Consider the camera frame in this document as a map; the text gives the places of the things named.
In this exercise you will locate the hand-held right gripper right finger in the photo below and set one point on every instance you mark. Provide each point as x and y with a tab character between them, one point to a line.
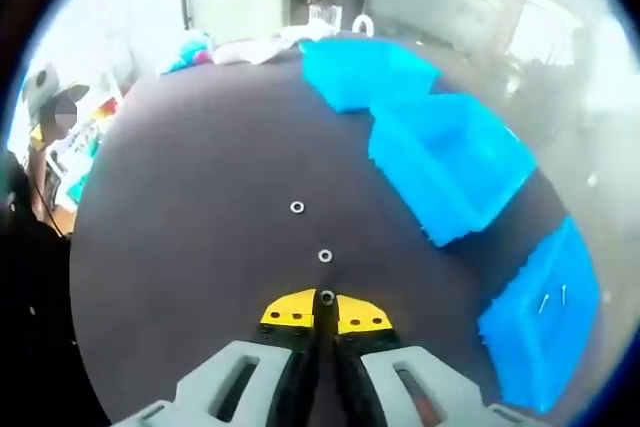
365	314

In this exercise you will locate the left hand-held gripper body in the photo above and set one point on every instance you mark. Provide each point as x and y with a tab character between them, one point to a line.
42	82

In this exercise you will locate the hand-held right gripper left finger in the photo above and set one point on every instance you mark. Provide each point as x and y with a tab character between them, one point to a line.
287	307

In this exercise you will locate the small metal washer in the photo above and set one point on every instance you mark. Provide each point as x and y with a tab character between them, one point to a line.
297	207
325	255
327	293

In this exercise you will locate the blue plastic bin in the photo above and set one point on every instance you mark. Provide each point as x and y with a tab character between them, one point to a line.
450	162
530	347
365	72

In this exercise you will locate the small metal screw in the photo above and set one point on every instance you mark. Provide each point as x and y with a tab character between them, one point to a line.
563	293
544	302

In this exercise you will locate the colourful blue pink item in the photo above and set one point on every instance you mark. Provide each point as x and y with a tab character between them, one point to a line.
190	49

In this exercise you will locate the white plastic fittings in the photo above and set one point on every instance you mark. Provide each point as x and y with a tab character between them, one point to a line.
250	52

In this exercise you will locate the person in black shirt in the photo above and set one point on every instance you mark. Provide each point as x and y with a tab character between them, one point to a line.
35	322

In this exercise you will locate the white crumpled cloth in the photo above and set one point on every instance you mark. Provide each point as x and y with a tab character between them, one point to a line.
300	34

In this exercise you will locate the clear glass mug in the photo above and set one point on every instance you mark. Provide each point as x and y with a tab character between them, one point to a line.
325	16

